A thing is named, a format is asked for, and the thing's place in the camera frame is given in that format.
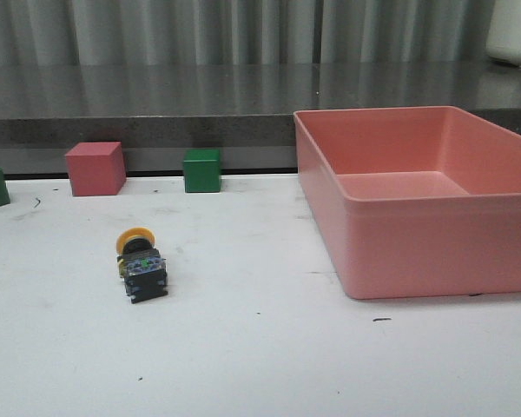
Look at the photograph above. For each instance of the yellow push button switch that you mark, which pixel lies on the yellow push button switch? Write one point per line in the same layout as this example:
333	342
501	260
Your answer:
140	265

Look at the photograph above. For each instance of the right green cube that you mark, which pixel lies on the right green cube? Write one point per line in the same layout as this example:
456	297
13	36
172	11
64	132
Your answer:
202	171

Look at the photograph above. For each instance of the pink plastic bin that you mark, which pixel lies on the pink plastic bin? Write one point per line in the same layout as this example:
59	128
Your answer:
416	201

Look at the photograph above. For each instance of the far pink cube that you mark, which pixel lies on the far pink cube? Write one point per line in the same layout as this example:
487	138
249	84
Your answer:
96	168

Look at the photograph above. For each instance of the grey stone counter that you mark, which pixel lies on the grey stone counter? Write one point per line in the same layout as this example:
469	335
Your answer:
245	111

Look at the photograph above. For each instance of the grey pleated curtain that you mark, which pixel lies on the grey pleated curtain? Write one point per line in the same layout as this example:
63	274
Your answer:
46	33

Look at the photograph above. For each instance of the white appliance on counter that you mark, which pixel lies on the white appliance on counter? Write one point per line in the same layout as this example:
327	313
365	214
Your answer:
503	41

